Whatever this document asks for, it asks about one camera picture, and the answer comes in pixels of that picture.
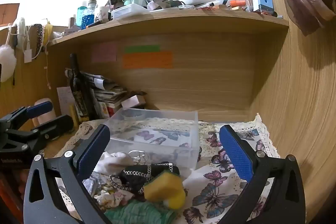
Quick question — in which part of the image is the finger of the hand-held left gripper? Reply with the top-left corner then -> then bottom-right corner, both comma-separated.
0,101 -> 54,133
5,114 -> 74,151

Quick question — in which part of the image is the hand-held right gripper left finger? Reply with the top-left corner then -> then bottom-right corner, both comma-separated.
23,124 -> 112,224

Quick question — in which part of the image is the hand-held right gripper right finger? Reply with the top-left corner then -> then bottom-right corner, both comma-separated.
218,124 -> 307,224

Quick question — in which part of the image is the pink cylindrical container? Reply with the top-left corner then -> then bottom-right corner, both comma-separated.
34,98 -> 57,126

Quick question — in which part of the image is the yellow tube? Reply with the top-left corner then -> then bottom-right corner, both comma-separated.
69,105 -> 79,127

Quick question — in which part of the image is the white cloth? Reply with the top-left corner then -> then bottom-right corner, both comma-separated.
93,152 -> 134,174

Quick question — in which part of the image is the white paper note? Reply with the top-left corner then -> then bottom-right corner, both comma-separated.
56,86 -> 76,117

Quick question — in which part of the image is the grey patterned cloth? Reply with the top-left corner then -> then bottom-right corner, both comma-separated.
83,172 -> 105,194

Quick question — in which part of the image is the red and white box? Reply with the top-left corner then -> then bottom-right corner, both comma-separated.
101,102 -> 122,119

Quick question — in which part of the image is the clear tape roll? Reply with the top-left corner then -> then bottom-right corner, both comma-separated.
121,110 -> 145,120

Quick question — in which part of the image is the dark wine bottle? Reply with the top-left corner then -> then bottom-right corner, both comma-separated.
69,53 -> 92,122

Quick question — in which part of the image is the butterfly print lace tablecloth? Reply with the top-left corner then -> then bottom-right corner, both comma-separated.
54,113 -> 281,224

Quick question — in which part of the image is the stack of magazines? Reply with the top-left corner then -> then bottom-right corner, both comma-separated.
65,69 -> 128,109

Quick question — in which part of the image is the floral fabric scrunchie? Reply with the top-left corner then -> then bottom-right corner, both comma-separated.
93,187 -> 135,209

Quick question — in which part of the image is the pink small box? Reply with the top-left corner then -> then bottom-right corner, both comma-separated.
121,95 -> 146,109

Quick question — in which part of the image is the white fluffy pompom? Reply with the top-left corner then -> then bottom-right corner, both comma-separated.
0,44 -> 17,83

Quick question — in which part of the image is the clear plastic storage box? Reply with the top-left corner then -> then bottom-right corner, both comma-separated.
104,108 -> 199,170

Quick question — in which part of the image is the black beaded headband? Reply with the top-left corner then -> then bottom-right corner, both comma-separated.
33,24 -> 44,59

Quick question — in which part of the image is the yellow headband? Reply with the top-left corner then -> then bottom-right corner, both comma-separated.
43,25 -> 53,46

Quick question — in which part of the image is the yellow sponge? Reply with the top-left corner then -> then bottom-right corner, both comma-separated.
143,171 -> 186,210

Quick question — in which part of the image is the green knitted cloth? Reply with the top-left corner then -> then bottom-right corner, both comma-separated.
104,199 -> 175,224

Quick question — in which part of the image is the pink sticky note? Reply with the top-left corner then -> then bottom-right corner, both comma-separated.
91,43 -> 117,63

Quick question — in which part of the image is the orange sticky note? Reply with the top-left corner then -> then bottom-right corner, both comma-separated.
122,51 -> 173,69

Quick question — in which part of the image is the teal plastic bottle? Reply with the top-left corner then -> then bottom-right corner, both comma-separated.
76,5 -> 87,26

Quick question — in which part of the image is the bottle of blue beads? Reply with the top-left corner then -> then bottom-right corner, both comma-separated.
81,0 -> 96,30

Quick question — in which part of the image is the green sticky note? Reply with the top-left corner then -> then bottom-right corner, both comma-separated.
125,45 -> 160,53

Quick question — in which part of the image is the white printed cup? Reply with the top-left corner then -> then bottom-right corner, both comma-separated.
96,6 -> 111,22

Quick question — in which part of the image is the white lidded plastic box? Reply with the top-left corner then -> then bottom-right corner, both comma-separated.
112,4 -> 150,20

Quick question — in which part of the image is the wooden shelf board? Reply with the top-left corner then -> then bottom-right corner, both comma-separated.
49,7 -> 289,46

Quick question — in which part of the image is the blue plastic box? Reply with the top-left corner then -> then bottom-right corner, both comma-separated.
257,0 -> 273,13

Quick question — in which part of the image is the silver metal ring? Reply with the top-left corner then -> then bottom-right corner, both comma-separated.
128,150 -> 147,165

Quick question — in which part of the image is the black pouch with silver chain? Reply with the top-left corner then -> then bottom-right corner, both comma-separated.
108,162 -> 181,194

